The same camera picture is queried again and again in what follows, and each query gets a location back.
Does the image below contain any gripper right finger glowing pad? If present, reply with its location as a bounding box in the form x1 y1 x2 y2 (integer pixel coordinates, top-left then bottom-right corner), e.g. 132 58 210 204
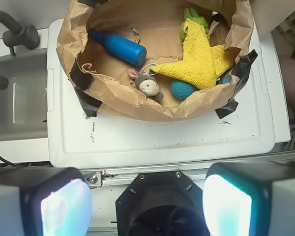
202 161 295 236

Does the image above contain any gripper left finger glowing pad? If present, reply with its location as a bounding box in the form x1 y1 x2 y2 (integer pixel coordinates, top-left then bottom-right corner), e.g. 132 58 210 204
0 167 92 236

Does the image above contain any blue plastic bottle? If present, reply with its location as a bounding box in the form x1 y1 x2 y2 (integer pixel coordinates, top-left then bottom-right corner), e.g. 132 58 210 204
89 30 147 66

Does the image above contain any white plastic bin lid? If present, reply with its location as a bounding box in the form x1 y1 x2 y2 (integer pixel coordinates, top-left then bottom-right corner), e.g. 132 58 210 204
47 19 275 169

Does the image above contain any grey toy sink basin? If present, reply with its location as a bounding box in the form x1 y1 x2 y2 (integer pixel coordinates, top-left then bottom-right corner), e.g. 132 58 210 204
0 49 47 142

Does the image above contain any blue knitted toy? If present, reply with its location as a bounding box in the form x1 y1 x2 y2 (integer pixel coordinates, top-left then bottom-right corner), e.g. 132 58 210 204
216 70 231 85

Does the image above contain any black tape right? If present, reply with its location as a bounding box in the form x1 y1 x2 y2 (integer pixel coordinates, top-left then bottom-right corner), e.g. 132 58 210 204
215 48 259 120

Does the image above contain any black tape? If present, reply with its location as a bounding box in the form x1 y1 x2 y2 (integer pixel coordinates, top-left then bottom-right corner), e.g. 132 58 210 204
215 48 259 120
69 60 102 117

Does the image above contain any teal crochet ball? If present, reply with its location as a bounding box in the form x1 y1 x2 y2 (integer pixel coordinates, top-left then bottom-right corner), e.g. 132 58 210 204
170 79 198 100

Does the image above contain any black tape left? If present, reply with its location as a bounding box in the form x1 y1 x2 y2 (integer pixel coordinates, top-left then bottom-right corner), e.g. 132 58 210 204
69 60 102 117

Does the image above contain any yellow star plush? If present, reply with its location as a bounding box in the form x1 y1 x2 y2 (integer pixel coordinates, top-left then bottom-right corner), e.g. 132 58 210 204
151 19 238 89

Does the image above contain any grey mouse plush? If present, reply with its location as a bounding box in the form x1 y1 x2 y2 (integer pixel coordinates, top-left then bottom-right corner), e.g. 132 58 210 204
127 68 164 102

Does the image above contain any brown paper bag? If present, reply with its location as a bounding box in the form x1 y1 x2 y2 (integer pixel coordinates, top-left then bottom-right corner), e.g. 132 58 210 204
57 0 254 122

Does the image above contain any grey toy faucet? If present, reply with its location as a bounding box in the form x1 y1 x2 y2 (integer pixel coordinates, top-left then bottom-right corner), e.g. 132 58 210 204
0 10 41 90

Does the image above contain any green plush toy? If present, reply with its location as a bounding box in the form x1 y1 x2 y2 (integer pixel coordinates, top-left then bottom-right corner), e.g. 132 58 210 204
180 8 209 41

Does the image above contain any black cable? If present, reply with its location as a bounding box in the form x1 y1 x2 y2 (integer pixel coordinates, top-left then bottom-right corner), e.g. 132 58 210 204
0 149 24 169

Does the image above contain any aluminium rail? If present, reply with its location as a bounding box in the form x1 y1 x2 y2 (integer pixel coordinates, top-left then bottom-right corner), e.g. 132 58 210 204
85 168 208 189

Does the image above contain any black octagonal mount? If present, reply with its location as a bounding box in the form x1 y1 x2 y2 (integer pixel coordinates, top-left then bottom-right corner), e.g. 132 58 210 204
116 171 210 236

